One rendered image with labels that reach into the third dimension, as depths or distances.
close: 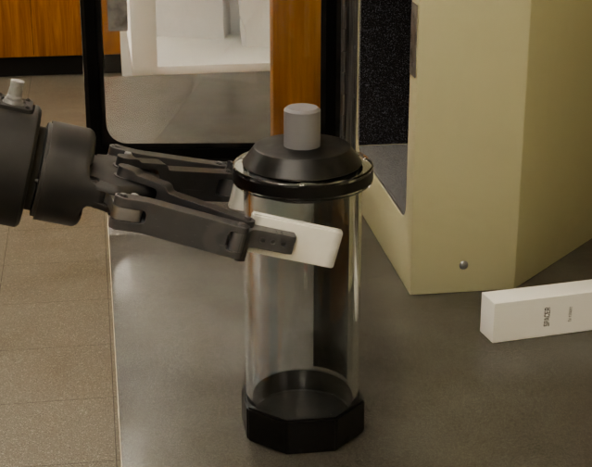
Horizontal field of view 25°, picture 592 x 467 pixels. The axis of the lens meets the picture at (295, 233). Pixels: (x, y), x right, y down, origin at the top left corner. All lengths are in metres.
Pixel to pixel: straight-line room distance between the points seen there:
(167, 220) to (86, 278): 3.02
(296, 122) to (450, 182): 0.36
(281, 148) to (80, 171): 0.15
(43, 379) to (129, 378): 2.18
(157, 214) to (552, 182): 0.58
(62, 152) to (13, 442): 2.15
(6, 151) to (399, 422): 0.40
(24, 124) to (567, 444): 0.49
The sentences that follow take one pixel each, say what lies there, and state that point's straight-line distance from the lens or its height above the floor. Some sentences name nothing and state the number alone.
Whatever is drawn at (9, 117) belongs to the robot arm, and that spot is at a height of 1.22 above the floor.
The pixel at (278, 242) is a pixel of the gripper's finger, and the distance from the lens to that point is 0.98.
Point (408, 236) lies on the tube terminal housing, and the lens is 1.37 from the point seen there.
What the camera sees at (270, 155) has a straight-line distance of 1.01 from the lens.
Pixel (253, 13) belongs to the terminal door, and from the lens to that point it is 1.60.
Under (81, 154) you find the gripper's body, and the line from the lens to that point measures 0.99.
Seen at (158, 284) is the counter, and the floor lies 0.94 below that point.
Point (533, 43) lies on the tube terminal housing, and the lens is 1.34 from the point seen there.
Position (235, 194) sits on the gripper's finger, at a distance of 1.08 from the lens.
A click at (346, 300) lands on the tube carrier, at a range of 1.04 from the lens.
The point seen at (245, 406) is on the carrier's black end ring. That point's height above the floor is 0.97.
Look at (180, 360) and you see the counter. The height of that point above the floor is 0.94.
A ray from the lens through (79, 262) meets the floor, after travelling 4.10.
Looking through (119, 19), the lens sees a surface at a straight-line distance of 1.59.
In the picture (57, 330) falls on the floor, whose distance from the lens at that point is 3.65.
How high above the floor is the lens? 1.47
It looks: 20 degrees down
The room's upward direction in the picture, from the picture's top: straight up
